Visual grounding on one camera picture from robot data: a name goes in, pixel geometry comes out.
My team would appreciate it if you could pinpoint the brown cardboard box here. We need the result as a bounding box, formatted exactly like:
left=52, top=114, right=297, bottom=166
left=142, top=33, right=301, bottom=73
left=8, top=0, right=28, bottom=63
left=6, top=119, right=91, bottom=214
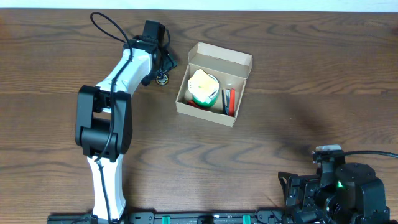
left=175, top=42, right=252, bottom=127

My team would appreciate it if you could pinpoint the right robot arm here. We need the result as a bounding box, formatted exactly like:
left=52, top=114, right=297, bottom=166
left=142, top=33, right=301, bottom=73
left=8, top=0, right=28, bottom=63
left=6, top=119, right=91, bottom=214
left=278, top=145, right=395, bottom=224

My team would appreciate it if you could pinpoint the green tape roll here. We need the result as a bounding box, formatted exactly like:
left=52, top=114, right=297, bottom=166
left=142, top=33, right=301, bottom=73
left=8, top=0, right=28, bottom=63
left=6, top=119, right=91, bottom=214
left=193, top=93, right=218, bottom=108

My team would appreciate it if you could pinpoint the red black stapler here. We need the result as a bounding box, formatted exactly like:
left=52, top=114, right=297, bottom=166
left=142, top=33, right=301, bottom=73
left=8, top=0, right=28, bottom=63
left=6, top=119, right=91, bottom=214
left=221, top=89, right=235, bottom=116

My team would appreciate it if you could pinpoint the white tape roll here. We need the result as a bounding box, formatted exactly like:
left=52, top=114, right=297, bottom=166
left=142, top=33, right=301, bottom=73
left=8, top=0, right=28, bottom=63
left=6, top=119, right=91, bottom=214
left=208, top=74, right=220, bottom=100

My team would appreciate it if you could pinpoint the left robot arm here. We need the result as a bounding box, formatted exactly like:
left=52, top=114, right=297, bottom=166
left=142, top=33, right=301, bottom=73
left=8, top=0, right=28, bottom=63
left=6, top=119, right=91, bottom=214
left=75, top=20, right=177, bottom=223

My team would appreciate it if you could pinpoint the left black cable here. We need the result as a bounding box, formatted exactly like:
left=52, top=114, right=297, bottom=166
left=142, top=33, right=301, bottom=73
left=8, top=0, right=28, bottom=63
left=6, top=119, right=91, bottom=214
left=90, top=11, right=134, bottom=224

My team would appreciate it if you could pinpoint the yellow sticky note pad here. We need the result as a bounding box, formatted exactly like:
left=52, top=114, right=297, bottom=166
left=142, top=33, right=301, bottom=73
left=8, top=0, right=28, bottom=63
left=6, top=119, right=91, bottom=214
left=188, top=69, right=213, bottom=95

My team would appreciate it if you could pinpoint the correction tape dispenser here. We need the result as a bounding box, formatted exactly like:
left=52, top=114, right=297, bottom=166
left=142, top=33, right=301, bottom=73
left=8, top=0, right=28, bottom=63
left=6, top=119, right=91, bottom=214
left=155, top=73, right=169, bottom=86

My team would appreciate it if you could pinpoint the red utility knife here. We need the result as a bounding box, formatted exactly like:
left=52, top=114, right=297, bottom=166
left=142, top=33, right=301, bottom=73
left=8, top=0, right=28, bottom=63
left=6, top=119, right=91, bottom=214
left=187, top=100, right=208, bottom=111

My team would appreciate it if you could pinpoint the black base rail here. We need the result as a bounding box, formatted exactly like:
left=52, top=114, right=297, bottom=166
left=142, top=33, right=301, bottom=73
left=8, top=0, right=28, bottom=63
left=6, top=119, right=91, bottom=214
left=47, top=211, right=295, bottom=224

